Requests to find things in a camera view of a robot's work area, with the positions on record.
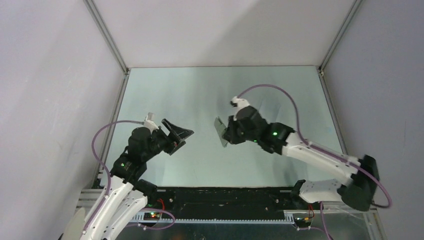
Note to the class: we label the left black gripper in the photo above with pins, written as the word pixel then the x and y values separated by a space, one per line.
pixel 173 136

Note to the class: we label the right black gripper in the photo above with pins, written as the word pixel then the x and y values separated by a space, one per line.
pixel 229 134

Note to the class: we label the blue card wallet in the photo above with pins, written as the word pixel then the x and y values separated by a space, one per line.
pixel 220 128

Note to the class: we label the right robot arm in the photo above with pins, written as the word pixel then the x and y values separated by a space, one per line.
pixel 354 180

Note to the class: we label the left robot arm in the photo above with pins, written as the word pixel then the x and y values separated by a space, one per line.
pixel 125 193

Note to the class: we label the left controller board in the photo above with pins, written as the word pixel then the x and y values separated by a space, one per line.
pixel 152 216

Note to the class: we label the controller board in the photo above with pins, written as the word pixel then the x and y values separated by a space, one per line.
pixel 152 216
pixel 303 223

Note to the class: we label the right controller board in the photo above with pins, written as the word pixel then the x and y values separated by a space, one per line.
pixel 303 223

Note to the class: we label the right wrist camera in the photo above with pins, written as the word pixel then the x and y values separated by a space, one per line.
pixel 238 104

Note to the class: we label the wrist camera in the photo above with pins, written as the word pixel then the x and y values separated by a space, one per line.
pixel 149 122
pixel 238 104

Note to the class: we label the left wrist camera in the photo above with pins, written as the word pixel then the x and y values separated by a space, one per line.
pixel 149 122

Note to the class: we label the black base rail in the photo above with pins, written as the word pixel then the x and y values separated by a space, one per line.
pixel 226 203

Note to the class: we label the white slotted cable duct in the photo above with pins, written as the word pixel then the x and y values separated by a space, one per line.
pixel 140 219

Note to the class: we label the left aluminium frame post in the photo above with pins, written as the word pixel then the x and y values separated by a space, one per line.
pixel 106 34

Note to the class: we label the aluminium frame post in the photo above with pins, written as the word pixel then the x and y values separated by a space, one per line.
pixel 339 35
pixel 106 34

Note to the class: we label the right aluminium frame post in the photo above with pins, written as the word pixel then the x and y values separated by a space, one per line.
pixel 339 35

